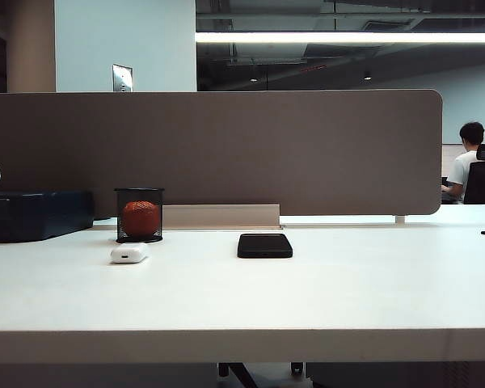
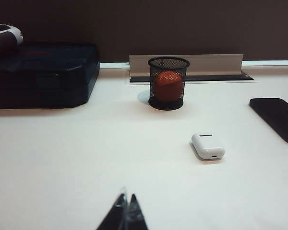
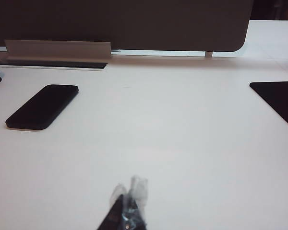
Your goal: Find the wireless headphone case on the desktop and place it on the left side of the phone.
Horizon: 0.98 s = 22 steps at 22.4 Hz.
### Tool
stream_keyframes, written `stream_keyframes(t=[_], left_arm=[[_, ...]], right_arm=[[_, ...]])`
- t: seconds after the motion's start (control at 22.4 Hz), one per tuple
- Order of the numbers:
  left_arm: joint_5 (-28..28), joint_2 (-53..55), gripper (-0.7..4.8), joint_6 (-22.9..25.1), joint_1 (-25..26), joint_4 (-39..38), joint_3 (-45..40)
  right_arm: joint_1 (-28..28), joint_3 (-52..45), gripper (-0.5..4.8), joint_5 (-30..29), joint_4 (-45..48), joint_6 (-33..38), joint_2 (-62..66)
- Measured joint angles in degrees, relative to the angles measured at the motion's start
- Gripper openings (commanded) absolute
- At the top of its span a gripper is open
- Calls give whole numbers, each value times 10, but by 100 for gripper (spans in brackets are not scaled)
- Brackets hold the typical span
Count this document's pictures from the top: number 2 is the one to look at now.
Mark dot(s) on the white and dark cylindrical tool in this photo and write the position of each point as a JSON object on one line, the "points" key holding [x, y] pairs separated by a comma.
{"points": [[13, 32]]}

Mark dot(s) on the brown fabric desk divider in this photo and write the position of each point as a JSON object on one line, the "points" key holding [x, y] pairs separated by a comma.
{"points": [[158, 24]]}

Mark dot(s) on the black smartphone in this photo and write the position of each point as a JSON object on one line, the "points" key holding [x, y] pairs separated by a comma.
{"points": [[278, 117]]}

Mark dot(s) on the dark blue plastic tool case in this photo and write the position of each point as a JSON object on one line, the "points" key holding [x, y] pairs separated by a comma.
{"points": [[62, 72]]}

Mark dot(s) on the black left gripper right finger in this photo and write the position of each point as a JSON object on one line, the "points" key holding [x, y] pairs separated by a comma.
{"points": [[135, 215]]}

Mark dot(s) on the black mesh pen holder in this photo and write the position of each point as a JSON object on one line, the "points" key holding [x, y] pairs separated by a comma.
{"points": [[168, 106]]}

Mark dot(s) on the orange textured ball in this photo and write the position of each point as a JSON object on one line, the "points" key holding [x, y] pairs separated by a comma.
{"points": [[168, 83]]}

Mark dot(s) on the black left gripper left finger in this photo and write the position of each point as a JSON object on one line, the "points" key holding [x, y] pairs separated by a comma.
{"points": [[115, 215]]}

